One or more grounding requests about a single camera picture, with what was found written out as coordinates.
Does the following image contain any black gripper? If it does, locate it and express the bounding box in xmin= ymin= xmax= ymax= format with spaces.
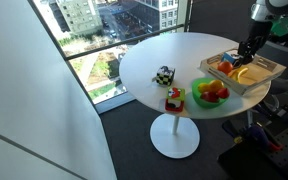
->
xmin=237 ymin=20 xmax=274 ymax=66

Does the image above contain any dark purple plum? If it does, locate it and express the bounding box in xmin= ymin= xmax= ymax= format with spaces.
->
xmin=239 ymin=55 xmax=250 ymax=66

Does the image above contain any wooden tray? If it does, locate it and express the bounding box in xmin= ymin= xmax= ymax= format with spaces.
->
xmin=198 ymin=49 xmax=287 ymax=98

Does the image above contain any blue black white soft cube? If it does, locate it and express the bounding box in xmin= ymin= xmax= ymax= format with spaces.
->
xmin=220 ymin=49 xmax=244 ymax=68

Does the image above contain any yellow banana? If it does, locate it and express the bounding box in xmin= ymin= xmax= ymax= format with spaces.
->
xmin=228 ymin=66 xmax=250 ymax=85

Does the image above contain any yellow orange round fruit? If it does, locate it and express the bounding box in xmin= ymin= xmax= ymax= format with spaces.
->
xmin=208 ymin=78 xmax=225 ymax=94

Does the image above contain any red strawberry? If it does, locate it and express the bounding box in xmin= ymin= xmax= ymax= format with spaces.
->
xmin=217 ymin=87 xmax=231 ymax=100

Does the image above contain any green flat board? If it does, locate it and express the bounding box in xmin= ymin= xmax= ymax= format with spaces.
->
xmin=269 ymin=14 xmax=288 ymax=38

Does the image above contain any yellow lemon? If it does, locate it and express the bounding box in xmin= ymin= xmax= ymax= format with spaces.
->
xmin=197 ymin=82 xmax=212 ymax=95

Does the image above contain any dark red apple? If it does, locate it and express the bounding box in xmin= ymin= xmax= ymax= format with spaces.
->
xmin=200 ymin=90 xmax=220 ymax=104

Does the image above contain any green plate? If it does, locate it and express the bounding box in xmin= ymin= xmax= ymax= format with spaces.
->
xmin=191 ymin=77 xmax=232 ymax=110

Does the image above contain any dark window mullion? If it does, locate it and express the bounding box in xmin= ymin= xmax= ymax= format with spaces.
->
xmin=27 ymin=0 xmax=101 ymax=114
xmin=183 ymin=0 xmax=195 ymax=34

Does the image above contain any black white checkered soft cube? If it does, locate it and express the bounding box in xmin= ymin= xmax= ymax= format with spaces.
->
xmin=151 ymin=65 xmax=177 ymax=88

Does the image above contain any red green soft cube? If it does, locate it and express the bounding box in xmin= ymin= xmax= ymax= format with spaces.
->
xmin=164 ymin=86 xmax=187 ymax=113

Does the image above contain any black perforated breadboard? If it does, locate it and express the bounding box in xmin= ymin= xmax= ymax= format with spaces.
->
xmin=257 ymin=121 xmax=288 ymax=180

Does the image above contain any dark window railing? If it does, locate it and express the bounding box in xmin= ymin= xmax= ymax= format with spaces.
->
xmin=65 ymin=23 xmax=187 ymax=61

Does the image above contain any white table pedestal base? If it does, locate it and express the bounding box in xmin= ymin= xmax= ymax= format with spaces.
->
xmin=149 ymin=113 xmax=201 ymax=160

